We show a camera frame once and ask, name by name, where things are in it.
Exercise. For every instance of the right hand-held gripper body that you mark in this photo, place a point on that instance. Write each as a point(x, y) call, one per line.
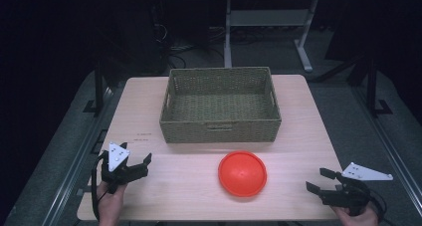
point(348, 196)

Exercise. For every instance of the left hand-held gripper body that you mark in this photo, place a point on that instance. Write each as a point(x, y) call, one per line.
point(116, 158)

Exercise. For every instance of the red plastic bowl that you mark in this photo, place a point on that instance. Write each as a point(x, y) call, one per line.
point(242, 174)

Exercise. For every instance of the green woven basket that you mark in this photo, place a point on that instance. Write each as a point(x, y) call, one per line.
point(219, 133)

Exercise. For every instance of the person's right hand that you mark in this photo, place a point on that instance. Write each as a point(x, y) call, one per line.
point(361, 220)

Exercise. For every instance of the person's left hand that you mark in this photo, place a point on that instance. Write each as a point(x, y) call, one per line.
point(111, 206)

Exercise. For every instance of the black metal stand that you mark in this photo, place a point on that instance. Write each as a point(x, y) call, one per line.
point(371, 86)
point(98, 86)

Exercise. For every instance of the aluminium rail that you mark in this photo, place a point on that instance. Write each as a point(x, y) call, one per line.
point(79, 153)
point(391, 149)

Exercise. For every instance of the grey metal table frame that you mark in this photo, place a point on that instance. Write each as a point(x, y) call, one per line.
point(265, 18)

